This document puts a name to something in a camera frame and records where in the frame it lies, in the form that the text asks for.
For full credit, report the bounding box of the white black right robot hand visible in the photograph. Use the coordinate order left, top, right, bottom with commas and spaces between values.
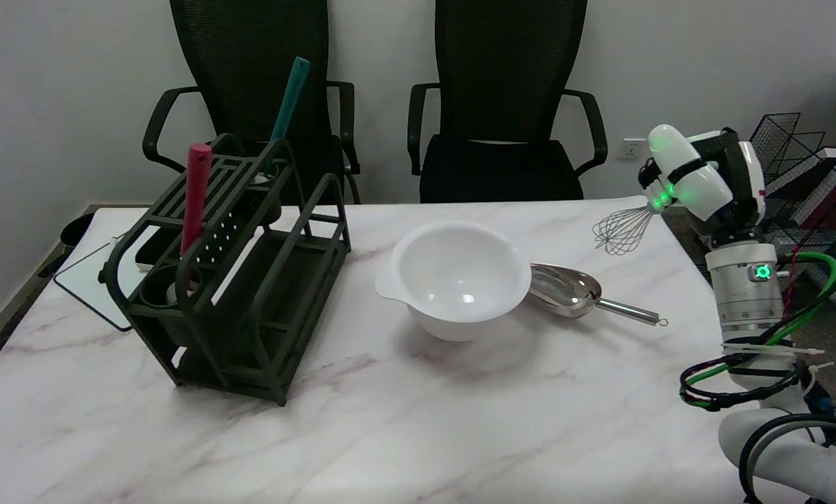
638, 125, 767, 246

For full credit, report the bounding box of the wire whisk with teal handle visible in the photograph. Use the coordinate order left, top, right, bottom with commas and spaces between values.
592, 199, 664, 256

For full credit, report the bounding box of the white plastic mixing bowl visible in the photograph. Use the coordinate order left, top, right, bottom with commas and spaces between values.
375, 220, 533, 342

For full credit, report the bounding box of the stainless steel scoop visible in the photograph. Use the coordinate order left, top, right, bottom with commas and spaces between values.
529, 263, 669, 328

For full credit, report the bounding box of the black mesh office chair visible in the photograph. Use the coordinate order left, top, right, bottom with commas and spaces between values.
407, 0, 608, 204
142, 0, 361, 205

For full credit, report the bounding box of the dark green dish rack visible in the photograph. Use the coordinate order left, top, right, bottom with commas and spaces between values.
99, 133, 352, 407

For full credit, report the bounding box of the white cutting board black rim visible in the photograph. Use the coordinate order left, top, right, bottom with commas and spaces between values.
54, 224, 181, 332

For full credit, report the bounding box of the black round object on floor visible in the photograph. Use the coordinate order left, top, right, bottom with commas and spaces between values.
60, 212, 97, 249

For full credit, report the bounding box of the black wire book rack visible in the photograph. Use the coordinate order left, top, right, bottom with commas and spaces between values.
748, 112, 836, 295

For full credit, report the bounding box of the teal utensil handle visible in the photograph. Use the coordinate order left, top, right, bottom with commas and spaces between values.
263, 57, 312, 176

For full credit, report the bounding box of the red utensil handle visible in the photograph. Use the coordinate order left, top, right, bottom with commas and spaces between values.
180, 143, 213, 292

